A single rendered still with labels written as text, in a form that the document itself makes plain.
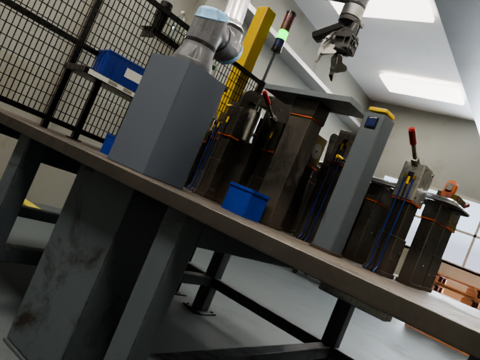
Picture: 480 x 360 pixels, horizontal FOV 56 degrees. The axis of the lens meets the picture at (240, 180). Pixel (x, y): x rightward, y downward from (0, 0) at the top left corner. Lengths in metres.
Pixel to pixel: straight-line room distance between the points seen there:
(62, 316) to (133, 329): 0.36
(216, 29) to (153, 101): 0.33
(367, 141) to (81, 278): 0.96
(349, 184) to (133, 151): 0.70
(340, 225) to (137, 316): 0.62
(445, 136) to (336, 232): 7.38
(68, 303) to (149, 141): 0.56
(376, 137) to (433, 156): 7.21
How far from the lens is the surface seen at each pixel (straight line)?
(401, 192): 1.49
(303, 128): 1.54
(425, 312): 0.87
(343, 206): 1.37
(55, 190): 4.58
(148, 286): 1.24
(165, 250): 1.22
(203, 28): 1.64
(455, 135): 8.65
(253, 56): 3.16
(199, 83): 1.56
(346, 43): 1.62
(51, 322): 1.61
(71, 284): 1.55
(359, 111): 1.50
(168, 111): 1.50
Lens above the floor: 0.75
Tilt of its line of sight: 2 degrees up
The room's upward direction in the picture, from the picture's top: 23 degrees clockwise
